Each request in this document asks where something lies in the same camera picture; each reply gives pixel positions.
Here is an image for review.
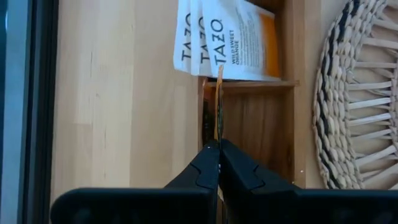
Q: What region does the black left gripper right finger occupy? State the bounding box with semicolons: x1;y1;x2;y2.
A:
220;139;398;224

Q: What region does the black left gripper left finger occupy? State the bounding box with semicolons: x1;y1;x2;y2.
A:
50;139;220;224

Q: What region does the wooden tea organizer box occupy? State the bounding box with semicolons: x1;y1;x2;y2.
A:
196;0;308;190

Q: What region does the round woven straw placemat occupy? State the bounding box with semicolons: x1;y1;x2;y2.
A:
312;0;398;190

